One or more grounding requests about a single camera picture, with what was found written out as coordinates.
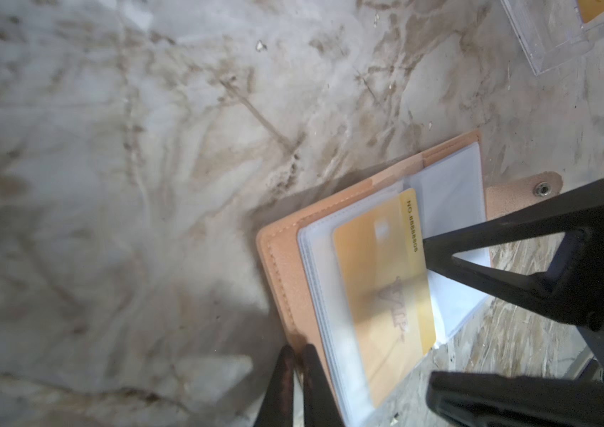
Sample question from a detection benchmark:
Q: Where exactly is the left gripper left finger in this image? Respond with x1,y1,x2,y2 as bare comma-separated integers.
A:
253,344,296,427

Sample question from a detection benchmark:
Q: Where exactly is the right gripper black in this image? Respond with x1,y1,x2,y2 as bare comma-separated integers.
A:
424,179,604,426

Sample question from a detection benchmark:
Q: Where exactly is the clear acrylic card tray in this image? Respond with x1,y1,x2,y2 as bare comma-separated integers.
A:
501,0,604,76

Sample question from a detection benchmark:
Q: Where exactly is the pink leather card holder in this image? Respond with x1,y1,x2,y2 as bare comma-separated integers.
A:
256,130,563,426

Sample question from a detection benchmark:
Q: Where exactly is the gold card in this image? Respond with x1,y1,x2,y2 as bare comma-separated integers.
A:
333,189,436,406

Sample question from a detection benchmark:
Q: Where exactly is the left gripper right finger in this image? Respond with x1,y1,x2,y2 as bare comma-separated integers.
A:
302,344,345,427

